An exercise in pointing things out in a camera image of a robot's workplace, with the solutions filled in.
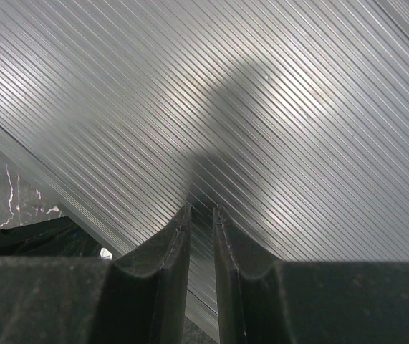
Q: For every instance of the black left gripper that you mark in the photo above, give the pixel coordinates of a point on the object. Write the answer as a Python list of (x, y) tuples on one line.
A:
[(53, 238)]

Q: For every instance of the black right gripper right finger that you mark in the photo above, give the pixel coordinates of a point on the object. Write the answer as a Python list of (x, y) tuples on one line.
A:
[(263, 299)]

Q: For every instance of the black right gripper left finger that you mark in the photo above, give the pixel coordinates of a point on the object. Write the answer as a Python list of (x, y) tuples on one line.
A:
[(138, 298)]

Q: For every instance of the black poker chip case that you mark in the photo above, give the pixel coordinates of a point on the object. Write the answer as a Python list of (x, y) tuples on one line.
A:
[(292, 114)]

